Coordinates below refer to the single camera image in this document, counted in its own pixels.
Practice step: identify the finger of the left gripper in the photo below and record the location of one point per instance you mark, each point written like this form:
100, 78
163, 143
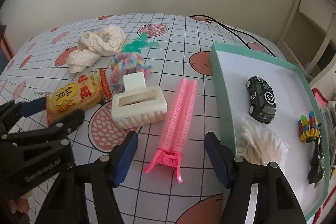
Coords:
12, 112
57, 130

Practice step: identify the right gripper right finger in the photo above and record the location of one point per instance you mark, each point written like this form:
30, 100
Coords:
276, 201

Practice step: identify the black gold action figure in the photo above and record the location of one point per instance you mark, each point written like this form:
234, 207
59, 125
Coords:
317, 167

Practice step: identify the yellow rice cracker packet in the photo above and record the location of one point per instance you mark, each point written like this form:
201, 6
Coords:
83, 93

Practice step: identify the bag of cotton swabs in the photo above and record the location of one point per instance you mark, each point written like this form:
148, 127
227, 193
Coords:
259, 145

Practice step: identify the colourful block fidget toy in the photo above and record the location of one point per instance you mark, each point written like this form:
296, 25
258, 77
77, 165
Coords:
309, 128

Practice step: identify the white hair claw clip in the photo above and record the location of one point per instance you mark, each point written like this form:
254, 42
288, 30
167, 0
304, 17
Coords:
139, 104

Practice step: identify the cream lace scrunchies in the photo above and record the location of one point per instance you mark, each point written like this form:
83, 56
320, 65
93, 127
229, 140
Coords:
91, 46

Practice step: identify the pastel rainbow fuzzy scrunchie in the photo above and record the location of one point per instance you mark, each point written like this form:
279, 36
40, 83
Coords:
124, 64

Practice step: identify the black toy car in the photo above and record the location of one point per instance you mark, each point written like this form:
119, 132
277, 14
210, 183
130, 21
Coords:
263, 104

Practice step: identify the green rubber lizard toy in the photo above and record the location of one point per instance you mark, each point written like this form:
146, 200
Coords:
138, 44

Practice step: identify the pink hair roller clip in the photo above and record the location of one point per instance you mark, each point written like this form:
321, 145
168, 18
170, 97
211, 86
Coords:
176, 129

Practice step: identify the person's left hand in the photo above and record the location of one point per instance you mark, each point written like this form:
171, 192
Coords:
20, 207

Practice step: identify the grey phone stand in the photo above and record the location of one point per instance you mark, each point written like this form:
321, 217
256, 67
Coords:
328, 116

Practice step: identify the checked fruit print bedsheet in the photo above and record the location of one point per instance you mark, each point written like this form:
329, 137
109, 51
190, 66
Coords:
106, 182

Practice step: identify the crochet red pink mat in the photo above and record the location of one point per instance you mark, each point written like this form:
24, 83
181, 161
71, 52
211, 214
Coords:
320, 99

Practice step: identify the teal shallow box tray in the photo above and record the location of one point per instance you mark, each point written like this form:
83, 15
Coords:
274, 94

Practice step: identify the white bedside shelf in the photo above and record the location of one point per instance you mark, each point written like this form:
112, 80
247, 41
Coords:
310, 28

